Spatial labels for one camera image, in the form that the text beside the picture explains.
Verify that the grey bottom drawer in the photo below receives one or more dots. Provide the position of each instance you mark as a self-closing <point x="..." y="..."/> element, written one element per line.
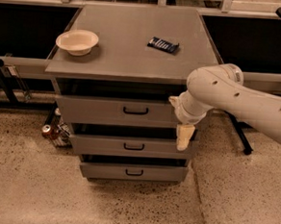
<point x="128" y="172"/>

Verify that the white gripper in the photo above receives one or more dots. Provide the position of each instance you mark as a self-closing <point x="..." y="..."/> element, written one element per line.
<point x="181" y="112"/>

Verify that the grey middle drawer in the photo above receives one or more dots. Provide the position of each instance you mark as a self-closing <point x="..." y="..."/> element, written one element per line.
<point x="131" y="147"/>

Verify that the grey drawer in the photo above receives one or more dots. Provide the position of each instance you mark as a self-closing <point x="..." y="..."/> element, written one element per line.
<point x="131" y="147"/>
<point x="116" y="111"/>
<point x="128" y="172"/>

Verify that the blue snack packet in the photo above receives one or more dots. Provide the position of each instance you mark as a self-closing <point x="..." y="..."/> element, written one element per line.
<point x="162" y="45"/>

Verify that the grey top drawer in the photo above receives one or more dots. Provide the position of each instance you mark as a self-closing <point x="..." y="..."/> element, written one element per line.
<point x="116" y="111"/>

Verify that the grey drawer cabinet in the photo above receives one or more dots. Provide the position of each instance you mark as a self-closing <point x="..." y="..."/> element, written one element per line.
<point x="123" y="66"/>

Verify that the red soda can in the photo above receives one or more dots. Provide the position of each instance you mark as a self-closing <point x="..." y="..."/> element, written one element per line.
<point x="49" y="131"/>

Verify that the black metal bar right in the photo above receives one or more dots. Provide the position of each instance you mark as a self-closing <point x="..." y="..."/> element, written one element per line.
<point x="239" y="130"/>

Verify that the wire rack on floor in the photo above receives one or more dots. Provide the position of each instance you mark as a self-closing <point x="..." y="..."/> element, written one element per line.
<point x="60" y="132"/>

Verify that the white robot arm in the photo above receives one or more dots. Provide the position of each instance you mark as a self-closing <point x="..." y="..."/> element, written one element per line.
<point x="221" y="87"/>

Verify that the white bowl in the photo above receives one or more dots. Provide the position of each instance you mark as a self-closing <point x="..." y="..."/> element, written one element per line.
<point x="77" y="42"/>

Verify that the black metal frame left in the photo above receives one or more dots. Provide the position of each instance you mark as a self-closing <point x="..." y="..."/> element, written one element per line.
<point x="4" y="84"/>

